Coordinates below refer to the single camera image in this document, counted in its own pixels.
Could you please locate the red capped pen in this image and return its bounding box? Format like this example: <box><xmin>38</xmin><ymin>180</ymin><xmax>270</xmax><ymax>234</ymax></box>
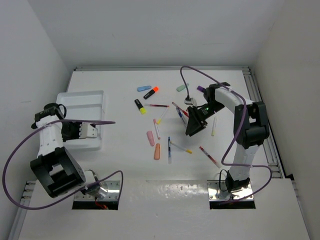
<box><xmin>172</xmin><ymin>102</ymin><xmax>189</xmax><ymax>117</ymax></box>

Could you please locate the yellow capped white marker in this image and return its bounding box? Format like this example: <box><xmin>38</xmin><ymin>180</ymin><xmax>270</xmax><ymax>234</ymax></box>
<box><xmin>170</xmin><ymin>141</ymin><xmax>193</xmax><ymax>154</ymax></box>

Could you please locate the red gel pen lower right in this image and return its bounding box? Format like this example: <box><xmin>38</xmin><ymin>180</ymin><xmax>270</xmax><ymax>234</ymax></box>
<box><xmin>199</xmin><ymin>146</ymin><xmax>221</xmax><ymax>169</ymax></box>

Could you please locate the blue eraser case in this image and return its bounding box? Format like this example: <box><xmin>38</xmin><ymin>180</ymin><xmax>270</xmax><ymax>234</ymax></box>
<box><xmin>136</xmin><ymin>85</ymin><xmax>152</xmax><ymax>92</ymax></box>

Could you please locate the yellow black highlighter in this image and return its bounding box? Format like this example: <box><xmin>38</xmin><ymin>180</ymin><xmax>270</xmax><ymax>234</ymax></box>
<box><xmin>134</xmin><ymin>99</ymin><xmax>147</xmax><ymax>115</ymax></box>

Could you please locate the metal base plate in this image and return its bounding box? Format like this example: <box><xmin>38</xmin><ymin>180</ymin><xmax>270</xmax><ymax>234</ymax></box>
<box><xmin>73</xmin><ymin>180</ymin><xmax>121</xmax><ymax>202</ymax></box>
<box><xmin>207</xmin><ymin>180</ymin><xmax>254</xmax><ymax>202</ymax></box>

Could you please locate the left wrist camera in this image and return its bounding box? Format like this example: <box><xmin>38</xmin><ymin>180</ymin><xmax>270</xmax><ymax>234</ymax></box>
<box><xmin>79</xmin><ymin>122</ymin><xmax>98</xmax><ymax>139</ymax></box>

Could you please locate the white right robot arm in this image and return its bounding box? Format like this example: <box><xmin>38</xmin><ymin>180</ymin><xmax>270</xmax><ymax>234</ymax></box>
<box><xmin>185</xmin><ymin>82</ymin><xmax>270</xmax><ymax>193</ymax></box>

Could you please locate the orange black highlighter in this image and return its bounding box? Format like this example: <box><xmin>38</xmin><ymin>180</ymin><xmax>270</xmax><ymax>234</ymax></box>
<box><xmin>143</xmin><ymin>86</ymin><xmax>159</xmax><ymax>100</ymax></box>

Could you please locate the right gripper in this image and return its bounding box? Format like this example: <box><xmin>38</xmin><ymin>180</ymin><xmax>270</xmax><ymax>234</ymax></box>
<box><xmin>186</xmin><ymin>101</ymin><xmax>225</xmax><ymax>137</ymax></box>

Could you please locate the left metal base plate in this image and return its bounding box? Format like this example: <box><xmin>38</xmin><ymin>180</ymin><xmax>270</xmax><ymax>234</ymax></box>
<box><xmin>73</xmin><ymin>180</ymin><xmax>121</xmax><ymax>202</ymax></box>

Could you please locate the blue gel pen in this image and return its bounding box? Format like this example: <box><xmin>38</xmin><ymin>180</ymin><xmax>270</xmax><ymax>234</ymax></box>
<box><xmin>168</xmin><ymin>136</ymin><xmax>172</xmax><ymax>164</ymax></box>

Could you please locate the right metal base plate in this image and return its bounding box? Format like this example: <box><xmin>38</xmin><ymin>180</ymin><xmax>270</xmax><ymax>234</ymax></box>
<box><xmin>207</xmin><ymin>180</ymin><xmax>254</xmax><ymax>202</ymax></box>

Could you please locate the white plastic organizer tray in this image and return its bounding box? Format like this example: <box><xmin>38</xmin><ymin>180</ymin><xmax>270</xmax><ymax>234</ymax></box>
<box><xmin>56</xmin><ymin>90</ymin><xmax>105</xmax><ymax>152</ymax></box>

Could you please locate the yellow tipped white marker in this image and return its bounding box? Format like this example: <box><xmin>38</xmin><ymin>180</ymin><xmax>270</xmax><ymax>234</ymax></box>
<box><xmin>156</xmin><ymin>107</ymin><xmax>170</xmax><ymax>125</ymax></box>

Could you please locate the yellow white marker right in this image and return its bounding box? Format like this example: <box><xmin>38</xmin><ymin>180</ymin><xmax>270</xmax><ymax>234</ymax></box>
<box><xmin>211</xmin><ymin>116</ymin><xmax>217</xmax><ymax>137</ymax></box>

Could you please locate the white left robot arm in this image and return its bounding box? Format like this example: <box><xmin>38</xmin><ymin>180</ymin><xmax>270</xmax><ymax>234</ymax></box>
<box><xmin>30</xmin><ymin>103</ymin><xmax>98</xmax><ymax>198</ymax></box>

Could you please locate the purple black highlighter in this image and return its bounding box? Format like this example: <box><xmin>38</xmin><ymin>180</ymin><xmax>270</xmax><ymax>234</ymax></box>
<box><xmin>197</xmin><ymin>85</ymin><xmax>206</xmax><ymax>93</ymax></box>

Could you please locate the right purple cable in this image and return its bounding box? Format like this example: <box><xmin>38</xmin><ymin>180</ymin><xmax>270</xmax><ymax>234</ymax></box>
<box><xmin>179</xmin><ymin>65</ymin><xmax>273</xmax><ymax>205</ymax></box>

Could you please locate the pink white marker pen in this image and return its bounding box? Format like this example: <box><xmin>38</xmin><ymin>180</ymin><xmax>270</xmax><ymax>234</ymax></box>
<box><xmin>153</xmin><ymin>118</ymin><xmax>161</xmax><ymax>140</ymax></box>

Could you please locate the blue pen centre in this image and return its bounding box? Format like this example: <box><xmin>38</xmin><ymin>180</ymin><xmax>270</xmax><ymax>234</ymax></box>
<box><xmin>176</xmin><ymin>107</ymin><xmax>187</xmax><ymax>127</ymax></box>

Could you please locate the red gel pen horizontal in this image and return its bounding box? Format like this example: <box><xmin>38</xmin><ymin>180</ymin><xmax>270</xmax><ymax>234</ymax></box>
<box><xmin>145</xmin><ymin>103</ymin><xmax>170</xmax><ymax>108</ymax></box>

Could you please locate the green eraser case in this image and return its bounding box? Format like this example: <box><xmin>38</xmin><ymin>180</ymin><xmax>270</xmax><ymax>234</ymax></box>
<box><xmin>176</xmin><ymin>83</ymin><xmax>189</xmax><ymax>92</ymax></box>

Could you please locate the orange eraser case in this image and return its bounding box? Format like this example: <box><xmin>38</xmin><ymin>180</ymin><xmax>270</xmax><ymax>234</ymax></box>
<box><xmin>153</xmin><ymin>143</ymin><xmax>161</xmax><ymax>161</ymax></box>

